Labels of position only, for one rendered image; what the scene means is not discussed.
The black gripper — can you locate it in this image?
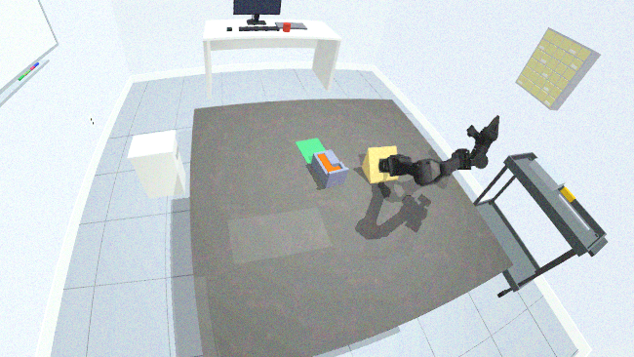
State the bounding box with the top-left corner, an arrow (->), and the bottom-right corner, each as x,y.
474,115 -> 500,154

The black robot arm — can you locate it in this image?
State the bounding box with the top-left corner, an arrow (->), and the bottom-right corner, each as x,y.
378,125 -> 489,186

